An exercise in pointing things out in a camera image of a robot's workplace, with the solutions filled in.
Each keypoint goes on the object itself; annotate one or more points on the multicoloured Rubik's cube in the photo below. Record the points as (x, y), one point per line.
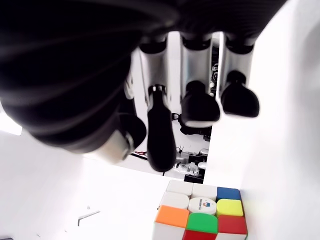
(200, 220)

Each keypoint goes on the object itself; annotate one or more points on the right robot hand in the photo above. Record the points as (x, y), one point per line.
(62, 62)

